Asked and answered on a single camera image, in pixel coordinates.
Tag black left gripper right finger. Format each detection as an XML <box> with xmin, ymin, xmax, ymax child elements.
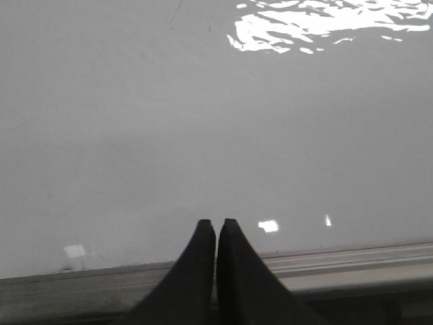
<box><xmin>216</xmin><ymin>219</ymin><xmax>327</xmax><ymax>324</ymax></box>

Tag white whiteboard with aluminium frame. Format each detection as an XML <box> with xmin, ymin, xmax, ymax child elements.
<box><xmin>1</xmin><ymin>1</ymin><xmax>432</xmax><ymax>324</ymax></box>

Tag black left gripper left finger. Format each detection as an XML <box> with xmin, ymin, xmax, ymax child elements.
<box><xmin>118</xmin><ymin>219</ymin><xmax>216</xmax><ymax>324</ymax></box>

